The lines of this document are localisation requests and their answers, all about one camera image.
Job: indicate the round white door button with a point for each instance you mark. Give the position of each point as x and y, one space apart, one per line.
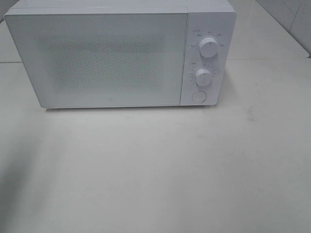
199 96

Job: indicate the white timer knob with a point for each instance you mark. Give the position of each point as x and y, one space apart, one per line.
203 77

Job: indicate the white microwave door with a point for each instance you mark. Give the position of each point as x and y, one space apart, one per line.
102 60

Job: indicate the upper white power knob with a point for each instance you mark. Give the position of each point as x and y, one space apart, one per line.
208 46

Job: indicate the white microwave oven body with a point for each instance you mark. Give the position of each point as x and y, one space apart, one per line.
205 17

